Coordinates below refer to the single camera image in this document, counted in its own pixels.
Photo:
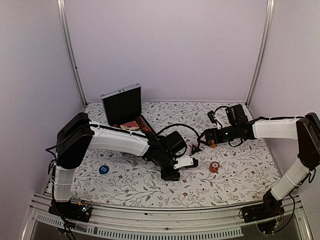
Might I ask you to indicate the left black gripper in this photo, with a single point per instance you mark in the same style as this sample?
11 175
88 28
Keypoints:
170 176

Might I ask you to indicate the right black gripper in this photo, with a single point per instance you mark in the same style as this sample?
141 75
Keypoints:
208 132

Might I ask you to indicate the orange round button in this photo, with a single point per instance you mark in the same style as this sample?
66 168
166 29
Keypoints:
213 145

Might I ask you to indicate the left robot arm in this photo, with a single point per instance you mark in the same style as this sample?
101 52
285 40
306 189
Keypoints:
81 134

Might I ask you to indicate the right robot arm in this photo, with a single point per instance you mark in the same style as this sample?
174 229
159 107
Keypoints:
305 130

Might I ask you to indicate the black triangle marker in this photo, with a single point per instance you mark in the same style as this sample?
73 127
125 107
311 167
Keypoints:
195 149

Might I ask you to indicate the orange poker chip stack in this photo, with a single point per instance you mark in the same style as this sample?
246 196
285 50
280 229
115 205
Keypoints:
214 167

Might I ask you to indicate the poker chip row right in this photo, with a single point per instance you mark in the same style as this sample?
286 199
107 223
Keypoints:
143 124

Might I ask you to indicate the floral table mat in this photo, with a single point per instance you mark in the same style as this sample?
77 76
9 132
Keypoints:
246 172

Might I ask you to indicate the aluminium poker case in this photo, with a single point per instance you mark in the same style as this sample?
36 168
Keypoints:
123 105

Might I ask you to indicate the blue round button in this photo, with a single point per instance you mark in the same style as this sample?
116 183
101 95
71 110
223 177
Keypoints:
104 169

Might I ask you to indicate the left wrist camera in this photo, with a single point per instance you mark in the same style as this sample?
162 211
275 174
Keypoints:
185 161

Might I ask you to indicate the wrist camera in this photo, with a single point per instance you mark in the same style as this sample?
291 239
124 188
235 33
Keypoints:
235 114
185 161

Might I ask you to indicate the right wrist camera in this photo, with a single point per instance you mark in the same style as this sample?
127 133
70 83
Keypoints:
235 114

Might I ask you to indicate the front aluminium rail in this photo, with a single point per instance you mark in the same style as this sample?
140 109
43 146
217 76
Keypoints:
115 222

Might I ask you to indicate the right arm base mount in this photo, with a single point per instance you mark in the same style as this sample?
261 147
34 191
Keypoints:
270 212

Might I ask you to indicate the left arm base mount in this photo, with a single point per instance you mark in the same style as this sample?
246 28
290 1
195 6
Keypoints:
68 210

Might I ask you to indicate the right aluminium frame post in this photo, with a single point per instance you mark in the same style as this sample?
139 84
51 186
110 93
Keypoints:
270 5

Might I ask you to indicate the aluminium frame post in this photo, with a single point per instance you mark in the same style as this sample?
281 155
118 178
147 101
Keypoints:
270 5
61 6

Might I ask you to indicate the left aluminium frame post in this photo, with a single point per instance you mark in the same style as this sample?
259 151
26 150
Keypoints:
61 6

